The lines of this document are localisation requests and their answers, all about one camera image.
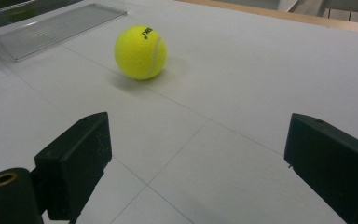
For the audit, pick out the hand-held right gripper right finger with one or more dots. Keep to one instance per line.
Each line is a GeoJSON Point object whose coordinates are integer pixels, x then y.
{"type": "Point", "coordinates": [332, 161]}

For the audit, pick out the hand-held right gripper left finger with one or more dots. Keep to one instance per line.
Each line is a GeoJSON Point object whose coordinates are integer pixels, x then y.
{"type": "Point", "coordinates": [74, 161]}

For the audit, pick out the yellow tennis ball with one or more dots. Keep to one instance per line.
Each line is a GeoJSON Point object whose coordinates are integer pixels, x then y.
{"type": "Point", "coordinates": [140, 52]}

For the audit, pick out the clear plastic tray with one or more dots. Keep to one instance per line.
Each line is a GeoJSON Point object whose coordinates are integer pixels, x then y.
{"type": "Point", "coordinates": [59, 29]}

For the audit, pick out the white table cover sheet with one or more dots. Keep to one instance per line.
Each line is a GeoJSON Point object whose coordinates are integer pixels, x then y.
{"type": "Point", "coordinates": [230, 93]}

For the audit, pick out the white furniture frame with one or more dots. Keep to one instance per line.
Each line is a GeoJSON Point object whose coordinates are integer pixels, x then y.
{"type": "Point", "coordinates": [304, 6]}

